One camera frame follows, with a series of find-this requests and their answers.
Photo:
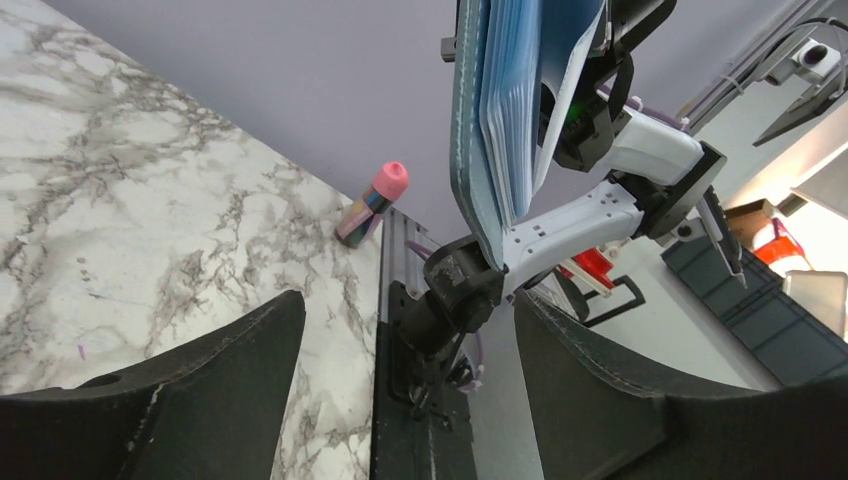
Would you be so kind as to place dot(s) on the pink capped iridescent bottle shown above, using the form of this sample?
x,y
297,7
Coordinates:
x,y
365,214

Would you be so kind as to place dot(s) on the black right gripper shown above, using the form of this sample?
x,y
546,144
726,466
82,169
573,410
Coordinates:
x,y
595,114

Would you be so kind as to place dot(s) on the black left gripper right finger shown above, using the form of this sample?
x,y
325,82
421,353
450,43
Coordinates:
x,y
602,411

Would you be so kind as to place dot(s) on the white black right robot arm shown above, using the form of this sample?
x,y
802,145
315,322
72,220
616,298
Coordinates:
x,y
653,175

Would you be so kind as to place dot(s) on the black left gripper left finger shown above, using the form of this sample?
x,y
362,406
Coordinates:
x,y
211,408

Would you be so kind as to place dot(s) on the blue leather card holder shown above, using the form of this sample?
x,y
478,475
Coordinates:
x,y
506,52

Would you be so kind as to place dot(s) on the aluminium frame rail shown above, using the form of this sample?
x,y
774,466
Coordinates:
x,y
405,246

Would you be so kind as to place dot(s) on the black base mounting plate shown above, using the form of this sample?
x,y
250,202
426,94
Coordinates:
x,y
415,435

